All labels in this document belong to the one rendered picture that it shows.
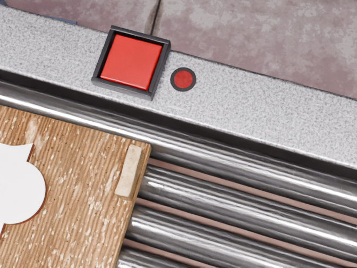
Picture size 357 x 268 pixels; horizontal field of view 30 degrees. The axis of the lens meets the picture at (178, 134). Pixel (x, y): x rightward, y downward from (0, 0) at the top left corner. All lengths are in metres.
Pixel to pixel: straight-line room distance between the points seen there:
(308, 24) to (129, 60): 1.11
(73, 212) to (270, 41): 1.17
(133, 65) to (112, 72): 0.03
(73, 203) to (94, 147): 0.07
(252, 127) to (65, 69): 0.24
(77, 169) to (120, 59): 0.14
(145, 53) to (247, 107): 0.14
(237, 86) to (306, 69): 1.02
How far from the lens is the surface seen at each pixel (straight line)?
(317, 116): 0.80
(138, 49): 0.81
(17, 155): 0.78
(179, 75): 0.81
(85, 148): 0.77
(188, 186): 0.76
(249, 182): 0.77
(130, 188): 0.72
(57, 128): 0.78
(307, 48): 1.84
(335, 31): 1.87
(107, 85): 0.80
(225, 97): 0.80
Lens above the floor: 1.66
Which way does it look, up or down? 72 degrees down
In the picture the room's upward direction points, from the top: 12 degrees counter-clockwise
